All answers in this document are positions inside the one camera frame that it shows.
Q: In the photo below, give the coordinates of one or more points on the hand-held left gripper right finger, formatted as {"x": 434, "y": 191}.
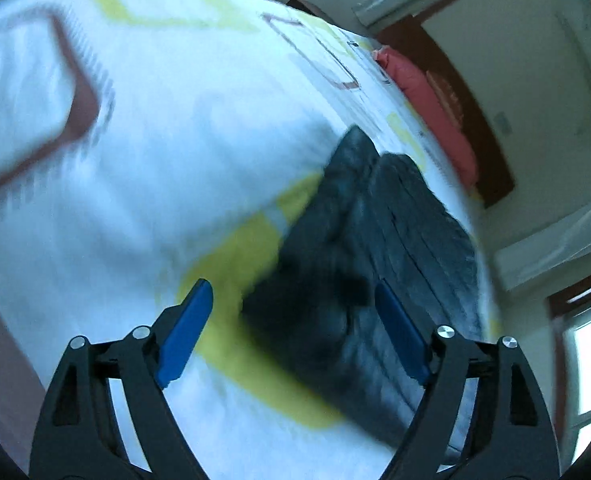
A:
{"x": 400, "y": 332}

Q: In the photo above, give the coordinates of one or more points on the wooden headboard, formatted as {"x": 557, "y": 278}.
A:
{"x": 485, "y": 155}

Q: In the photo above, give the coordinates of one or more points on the patterned bed sheet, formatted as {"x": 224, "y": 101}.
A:
{"x": 185, "y": 125}

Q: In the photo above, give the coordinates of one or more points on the pink pillow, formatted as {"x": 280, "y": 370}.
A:
{"x": 425, "y": 95}

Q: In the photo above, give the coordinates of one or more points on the orange printed cushion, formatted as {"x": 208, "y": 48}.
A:
{"x": 448, "y": 97}

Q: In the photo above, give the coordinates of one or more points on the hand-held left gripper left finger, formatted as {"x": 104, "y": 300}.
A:
{"x": 185, "y": 332}

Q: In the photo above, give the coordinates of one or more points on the black puffer jacket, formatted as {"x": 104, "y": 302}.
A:
{"x": 375, "y": 240}

